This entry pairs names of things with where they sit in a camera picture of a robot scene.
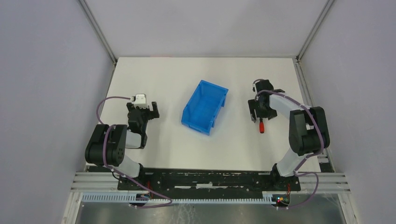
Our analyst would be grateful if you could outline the red handled screwdriver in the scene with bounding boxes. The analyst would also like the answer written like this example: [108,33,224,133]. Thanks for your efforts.
[259,118,265,133]

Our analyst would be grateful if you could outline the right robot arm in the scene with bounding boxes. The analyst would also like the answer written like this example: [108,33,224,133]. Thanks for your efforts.
[248,79,330,180]

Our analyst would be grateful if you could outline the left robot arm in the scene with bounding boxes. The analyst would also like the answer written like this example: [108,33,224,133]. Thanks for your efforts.
[85,101,160,178]

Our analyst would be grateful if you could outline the blue plastic bin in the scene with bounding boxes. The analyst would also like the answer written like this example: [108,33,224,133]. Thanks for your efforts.
[181,80,228,135]

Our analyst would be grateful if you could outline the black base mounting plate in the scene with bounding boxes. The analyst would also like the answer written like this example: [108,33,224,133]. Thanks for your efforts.
[136,168,301,199]

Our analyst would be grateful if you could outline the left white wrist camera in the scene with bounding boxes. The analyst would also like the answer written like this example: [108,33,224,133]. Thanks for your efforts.
[130,94,149,109]

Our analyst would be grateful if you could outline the white slotted cable duct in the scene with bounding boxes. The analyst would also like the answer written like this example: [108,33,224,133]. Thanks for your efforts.
[81,192,275,205]

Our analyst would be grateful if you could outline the aluminium frame rails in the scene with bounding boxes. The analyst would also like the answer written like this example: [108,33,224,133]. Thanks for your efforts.
[71,172,119,192]

